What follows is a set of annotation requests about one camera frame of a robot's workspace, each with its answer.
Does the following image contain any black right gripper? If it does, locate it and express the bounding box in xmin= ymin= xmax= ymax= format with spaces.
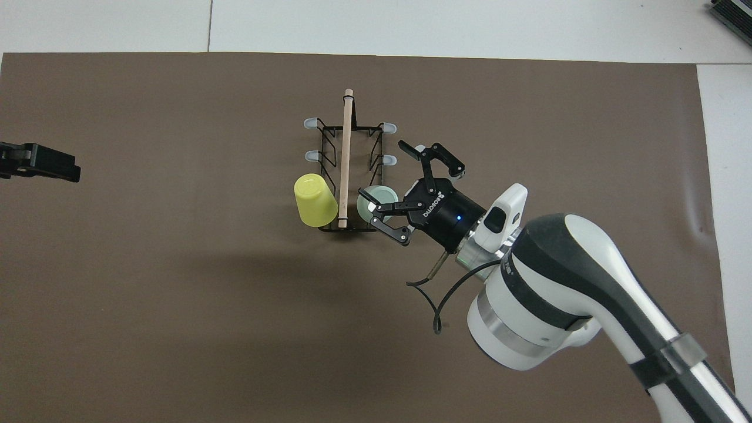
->
xmin=358 ymin=140 xmax=488 ymax=253

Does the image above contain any green plastic cup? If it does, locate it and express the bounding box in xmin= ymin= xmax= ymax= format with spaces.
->
xmin=357 ymin=185 xmax=401 ymax=226

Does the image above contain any yellow plastic cup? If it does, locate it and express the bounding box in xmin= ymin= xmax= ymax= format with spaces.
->
xmin=294 ymin=173 xmax=340 ymax=228

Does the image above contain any brown table mat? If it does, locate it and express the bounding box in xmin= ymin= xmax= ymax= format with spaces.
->
xmin=0 ymin=52 xmax=738 ymax=423

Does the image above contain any grey ribbed device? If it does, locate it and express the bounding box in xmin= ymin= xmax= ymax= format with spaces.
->
xmin=707 ymin=0 xmax=752 ymax=31

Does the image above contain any black wire cup rack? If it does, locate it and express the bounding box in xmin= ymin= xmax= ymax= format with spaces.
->
xmin=303 ymin=89 xmax=398 ymax=233

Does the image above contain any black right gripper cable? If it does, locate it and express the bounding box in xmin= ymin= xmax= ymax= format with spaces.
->
xmin=407 ymin=251 xmax=501 ymax=335

